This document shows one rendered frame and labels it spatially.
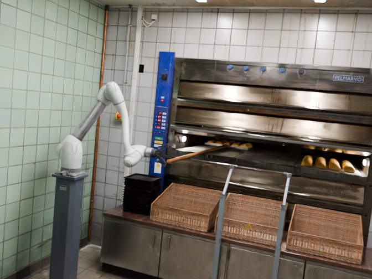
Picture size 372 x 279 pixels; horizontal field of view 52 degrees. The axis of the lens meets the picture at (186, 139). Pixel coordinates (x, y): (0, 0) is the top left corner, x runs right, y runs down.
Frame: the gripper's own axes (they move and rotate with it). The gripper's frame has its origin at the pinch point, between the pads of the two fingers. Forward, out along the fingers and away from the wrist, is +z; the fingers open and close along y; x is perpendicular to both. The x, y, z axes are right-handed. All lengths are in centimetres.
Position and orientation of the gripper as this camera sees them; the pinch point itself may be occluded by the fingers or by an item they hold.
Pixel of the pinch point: (174, 156)
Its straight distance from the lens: 324.0
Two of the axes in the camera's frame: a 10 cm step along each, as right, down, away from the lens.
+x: -3.5, 0.5, -9.3
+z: 9.3, 1.2, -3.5
